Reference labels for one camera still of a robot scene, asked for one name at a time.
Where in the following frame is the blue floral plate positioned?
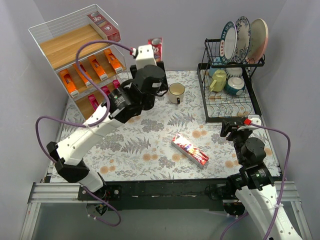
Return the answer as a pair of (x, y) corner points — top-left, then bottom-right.
(234, 16), (251, 64)

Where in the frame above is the yellow green mug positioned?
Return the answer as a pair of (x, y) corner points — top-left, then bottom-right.
(209, 69), (227, 92)

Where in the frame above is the white wire wooden shelf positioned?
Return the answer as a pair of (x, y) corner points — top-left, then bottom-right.
(29, 4), (129, 119)

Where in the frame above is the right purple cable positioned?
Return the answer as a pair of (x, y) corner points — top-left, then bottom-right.
(219, 117), (292, 240)

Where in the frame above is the floral table mat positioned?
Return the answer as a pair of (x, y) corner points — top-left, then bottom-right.
(49, 70), (281, 183)

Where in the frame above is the orange toothpaste box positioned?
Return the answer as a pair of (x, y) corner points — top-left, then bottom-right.
(59, 69), (79, 98)
(88, 55), (108, 81)
(103, 48), (123, 74)
(72, 61), (94, 88)

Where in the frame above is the orange toothpaste box top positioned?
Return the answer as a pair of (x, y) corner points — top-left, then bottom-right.
(88, 55), (108, 81)

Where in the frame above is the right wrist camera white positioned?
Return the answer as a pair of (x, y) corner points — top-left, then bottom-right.
(237, 114), (262, 131)

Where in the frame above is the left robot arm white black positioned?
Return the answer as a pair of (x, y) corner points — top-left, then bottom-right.
(46, 61), (169, 200)

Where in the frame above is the black wire dish rack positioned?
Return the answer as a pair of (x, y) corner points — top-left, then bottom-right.
(197, 38), (265, 123)

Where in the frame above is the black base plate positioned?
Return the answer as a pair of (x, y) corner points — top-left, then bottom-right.
(77, 178), (244, 214)

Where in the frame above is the teal white bowl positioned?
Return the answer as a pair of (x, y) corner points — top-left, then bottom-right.
(224, 77), (245, 96)

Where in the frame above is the cream mug black handle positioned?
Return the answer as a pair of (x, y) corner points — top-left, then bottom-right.
(168, 82), (185, 105)

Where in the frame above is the red 3D toothpaste box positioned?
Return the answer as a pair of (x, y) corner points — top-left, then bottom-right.
(171, 134), (209, 169)
(148, 37), (163, 62)
(87, 11), (121, 42)

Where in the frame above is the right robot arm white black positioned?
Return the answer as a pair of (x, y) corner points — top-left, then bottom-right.
(218, 115), (301, 240)

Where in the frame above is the white blue patterned bowl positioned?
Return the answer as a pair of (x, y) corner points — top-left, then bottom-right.
(224, 67), (243, 79)

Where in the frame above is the light blue cup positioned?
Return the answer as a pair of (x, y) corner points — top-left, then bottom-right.
(208, 56), (223, 77)

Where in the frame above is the cream pink plate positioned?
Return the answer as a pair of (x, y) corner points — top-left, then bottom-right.
(246, 18), (269, 64)

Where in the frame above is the pink toothpaste box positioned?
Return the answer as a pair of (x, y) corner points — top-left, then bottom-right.
(112, 79), (121, 89)
(88, 94), (100, 111)
(101, 85), (111, 96)

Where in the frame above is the aluminium frame rail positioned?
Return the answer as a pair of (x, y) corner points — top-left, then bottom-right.
(19, 181), (313, 240)

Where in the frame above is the white plate blue rim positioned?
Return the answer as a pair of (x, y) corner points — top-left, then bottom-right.
(219, 21), (237, 65)

